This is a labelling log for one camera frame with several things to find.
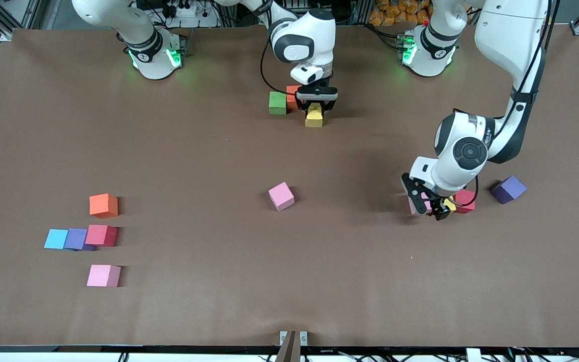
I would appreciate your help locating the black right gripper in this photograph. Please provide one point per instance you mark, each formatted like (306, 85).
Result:
(318, 94)

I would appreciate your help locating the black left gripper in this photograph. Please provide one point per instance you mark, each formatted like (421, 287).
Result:
(442, 207)

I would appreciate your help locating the yellow foam block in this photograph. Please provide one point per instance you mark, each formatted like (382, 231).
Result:
(451, 203)
(314, 120)

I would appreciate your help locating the orange foam block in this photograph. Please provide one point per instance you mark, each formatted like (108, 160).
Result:
(291, 98)
(102, 205)

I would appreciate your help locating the green foam block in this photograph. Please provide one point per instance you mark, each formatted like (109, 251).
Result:
(277, 102)

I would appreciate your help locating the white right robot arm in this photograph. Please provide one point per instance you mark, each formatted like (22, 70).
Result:
(314, 35)

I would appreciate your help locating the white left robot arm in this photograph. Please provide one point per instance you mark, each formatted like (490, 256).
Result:
(445, 173)

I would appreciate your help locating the red foam block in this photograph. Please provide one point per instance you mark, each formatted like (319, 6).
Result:
(466, 202)
(99, 235)

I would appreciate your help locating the pink foam block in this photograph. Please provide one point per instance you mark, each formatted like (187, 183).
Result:
(280, 195)
(413, 207)
(102, 275)

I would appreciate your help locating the purple foam block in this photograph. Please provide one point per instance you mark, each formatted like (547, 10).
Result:
(76, 238)
(509, 188)

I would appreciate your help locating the aluminium equipment rack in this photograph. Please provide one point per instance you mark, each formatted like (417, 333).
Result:
(350, 10)

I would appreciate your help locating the pile of orange objects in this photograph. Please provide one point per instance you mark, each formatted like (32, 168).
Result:
(390, 12)

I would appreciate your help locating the small white box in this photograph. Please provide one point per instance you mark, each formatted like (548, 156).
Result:
(473, 356)

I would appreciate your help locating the brown table cover sheet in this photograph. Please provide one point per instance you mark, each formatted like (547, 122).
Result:
(289, 281)

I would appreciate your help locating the light blue foam block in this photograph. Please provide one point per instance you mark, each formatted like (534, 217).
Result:
(56, 239)

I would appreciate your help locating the small metal bracket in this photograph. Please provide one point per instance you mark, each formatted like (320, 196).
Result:
(283, 338)

